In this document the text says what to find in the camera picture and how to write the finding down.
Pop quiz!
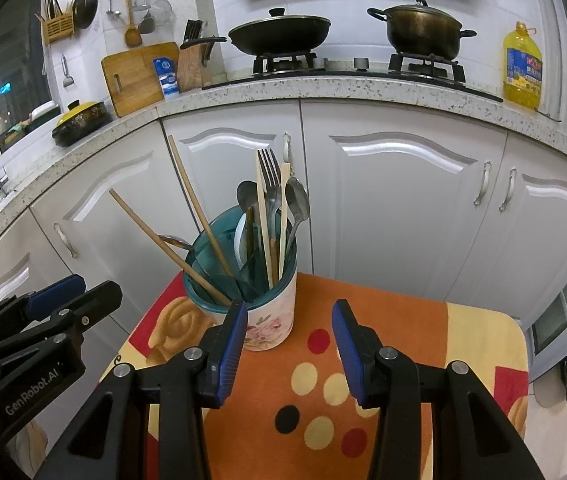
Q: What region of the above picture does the pale wooden chopstick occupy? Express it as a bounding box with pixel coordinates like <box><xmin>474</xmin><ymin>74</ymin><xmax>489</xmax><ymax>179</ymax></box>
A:
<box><xmin>254</xmin><ymin>150</ymin><xmax>274</xmax><ymax>289</ymax></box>

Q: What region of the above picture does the brown wooden chopstick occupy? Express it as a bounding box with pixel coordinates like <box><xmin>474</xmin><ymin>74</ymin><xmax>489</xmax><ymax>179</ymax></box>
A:
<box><xmin>168</xmin><ymin>136</ymin><xmax>235</xmax><ymax>278</ymax></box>

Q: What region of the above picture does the yellow cooking oil bottle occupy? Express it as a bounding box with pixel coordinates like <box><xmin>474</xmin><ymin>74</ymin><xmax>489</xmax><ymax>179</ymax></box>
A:
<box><xmin>503</xmin><ymin>22</ymin><xmax>543</xmax><ymax>110</ymax></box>

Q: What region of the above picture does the hanging steel strainer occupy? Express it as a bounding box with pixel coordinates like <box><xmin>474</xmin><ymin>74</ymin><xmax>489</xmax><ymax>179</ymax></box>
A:
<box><xmin>154</xmin><ymin>0</ymin><xmax>173</xmax><ymax>25</ymax></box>

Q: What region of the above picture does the yellow lidded black pot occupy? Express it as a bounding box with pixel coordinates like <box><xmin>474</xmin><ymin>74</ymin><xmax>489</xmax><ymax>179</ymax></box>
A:
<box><xmin>52</xmin><ymin>100</ymin><xmax>111</xmax><ymax>148</ymax></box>

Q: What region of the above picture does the wooden cutting board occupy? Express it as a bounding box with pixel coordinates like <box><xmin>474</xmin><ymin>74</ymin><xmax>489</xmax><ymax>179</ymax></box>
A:
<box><xmin>101</xmin><ymin>41</ymin><xmax>180</xmax><ymax>117</ymax></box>

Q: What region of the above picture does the hanging steel ladle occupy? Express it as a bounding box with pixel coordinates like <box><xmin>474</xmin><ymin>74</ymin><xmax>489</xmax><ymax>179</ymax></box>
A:
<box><xmin>107</xmin><ymin>0</ymin><xmax>120</xmax><ymax>20</ymax></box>

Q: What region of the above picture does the wooden knife block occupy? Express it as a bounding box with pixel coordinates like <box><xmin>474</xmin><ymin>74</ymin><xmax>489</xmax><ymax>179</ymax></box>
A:
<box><xmin>177</xmin><ymin>20</ymin><xmax>212</xmax><ymax>93</ymax></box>

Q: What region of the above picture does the bronze cooking pot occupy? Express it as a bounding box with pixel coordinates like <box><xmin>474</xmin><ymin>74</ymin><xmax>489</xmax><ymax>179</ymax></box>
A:
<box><xmin>367</xmin><ymin>0</ymin><xmax>477</xmax><ymax>61</ymax></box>

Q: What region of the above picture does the wooden chopstick rack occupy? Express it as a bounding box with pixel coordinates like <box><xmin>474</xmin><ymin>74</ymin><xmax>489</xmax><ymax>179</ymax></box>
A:
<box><xmin>34</xmin><ymin>0</ymin><xmax>74</xmax><ymax>46</ymax></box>

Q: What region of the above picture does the light wooden chopstick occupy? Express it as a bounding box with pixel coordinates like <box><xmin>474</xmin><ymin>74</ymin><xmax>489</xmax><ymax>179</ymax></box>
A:
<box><xmin>278</xmin><ymin>162</ymin><xmax>291</xmax><ymax>278</ymax></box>

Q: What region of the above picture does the teal floral utensil holder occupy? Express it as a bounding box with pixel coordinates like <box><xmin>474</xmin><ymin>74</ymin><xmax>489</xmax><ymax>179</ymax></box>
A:
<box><xmin>186</xmin><ymin>206</ymin><xmax>297</xmax><ymax>351</ymax></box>

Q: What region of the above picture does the hanging steel skimmer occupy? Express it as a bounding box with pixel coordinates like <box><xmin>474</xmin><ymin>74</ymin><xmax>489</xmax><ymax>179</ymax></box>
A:
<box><xmin>135</xmin><ymin>0</ymin><xmax>156</xmax><ymax>35</ymax></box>

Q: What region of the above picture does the hanging black frying pan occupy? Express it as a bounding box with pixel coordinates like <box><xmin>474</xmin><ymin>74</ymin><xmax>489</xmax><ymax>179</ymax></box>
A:
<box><xmin>73</xmin><ymin>0</ymin><xmax>98</xmax><ymax>29</ymax></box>

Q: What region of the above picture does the steel spoon round bowl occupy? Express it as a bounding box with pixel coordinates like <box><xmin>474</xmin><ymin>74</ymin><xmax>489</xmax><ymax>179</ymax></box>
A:
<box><xmin>285</xmin><ymin>176</ymin><xmax>311</xmax><ymax>252</ymax></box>

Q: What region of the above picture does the blue white salt bag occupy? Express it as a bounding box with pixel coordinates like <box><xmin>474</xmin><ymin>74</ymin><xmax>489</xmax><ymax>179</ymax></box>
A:
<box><xmin>152</xmin><ymin>56</ymin><xmax>180</xmax><ymax>100</ymax></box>

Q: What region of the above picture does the steel fork wooden handle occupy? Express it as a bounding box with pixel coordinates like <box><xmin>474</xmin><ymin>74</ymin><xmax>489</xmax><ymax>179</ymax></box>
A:
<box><xmin>258</xmin><ymin>148</ymin><xmax>282</xmax><ymax>286</ymax></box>

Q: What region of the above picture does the hanging small steel scoop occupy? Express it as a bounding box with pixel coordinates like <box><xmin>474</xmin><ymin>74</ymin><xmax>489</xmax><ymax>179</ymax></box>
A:
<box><xmin>61</xmin><ymin>54</ymin><xmax>74</xmax><ymax>88</ymax></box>

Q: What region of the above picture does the dark steel spoon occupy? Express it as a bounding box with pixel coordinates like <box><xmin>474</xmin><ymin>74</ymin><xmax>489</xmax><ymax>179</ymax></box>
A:
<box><xmin>237</xmin><ymin>180</ymin><xmax>258</xmax><ymax>259</ymax></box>

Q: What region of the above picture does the black gas stove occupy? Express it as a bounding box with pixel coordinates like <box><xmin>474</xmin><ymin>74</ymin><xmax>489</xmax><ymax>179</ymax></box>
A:
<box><xmin>209</xmin><ymin>52</ymin><xmax>504</xmax><ymax>103</ymax></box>

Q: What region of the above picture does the steel spoon oval bowl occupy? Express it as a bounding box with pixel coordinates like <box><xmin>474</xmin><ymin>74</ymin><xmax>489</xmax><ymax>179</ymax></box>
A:
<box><xmin>160</xmin><ymin>235</ymin><xmax>194</xmax><ymax>252</ymax></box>

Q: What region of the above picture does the black wok pan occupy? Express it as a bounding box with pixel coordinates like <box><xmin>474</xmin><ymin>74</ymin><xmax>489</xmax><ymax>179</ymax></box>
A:
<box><xmin>180</xmin><ymin>8</ymin><xmax>331</xmax><ymax>56</ymax></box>

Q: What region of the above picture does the speckled stone countertop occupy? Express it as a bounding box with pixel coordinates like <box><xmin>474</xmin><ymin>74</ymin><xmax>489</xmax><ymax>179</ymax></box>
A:
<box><xmin>0</xmin><ymin>76</ymin><xmax>564</xmax><ymax>237</ymax></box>

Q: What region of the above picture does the dark brown chopstick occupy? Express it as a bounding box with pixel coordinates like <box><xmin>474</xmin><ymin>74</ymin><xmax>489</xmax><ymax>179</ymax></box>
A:
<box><xmin>109</xmin><ymin>188</ymin><xmax>232</xmax><ymax>307</ymax></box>

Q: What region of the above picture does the orange yellow patterned mat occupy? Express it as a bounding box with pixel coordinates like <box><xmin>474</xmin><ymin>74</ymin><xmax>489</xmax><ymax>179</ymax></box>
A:
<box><xmin>107</xmin><ymin>274</ymin><xmax>541</xmax><ymax>479</ymax></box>

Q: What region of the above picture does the white cabinet door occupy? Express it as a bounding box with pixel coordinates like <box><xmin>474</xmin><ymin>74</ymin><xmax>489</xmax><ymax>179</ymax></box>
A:
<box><xmin>301</xmin><ymin>101</ymin><xmax>507</xmax><ymax>300</ymax></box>
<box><xmin>447</xmin><ymin>134</ymin><xmax>567</xmax><ymax>328</ymax></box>
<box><xmin>32</xmin><ymin>122</ymin><xmax>199</xmax><ymax>333</ymax></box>
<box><xmin>160</xmin><ymin>100</ymin><xmax>310</xmax><ymax>273</ymax></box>

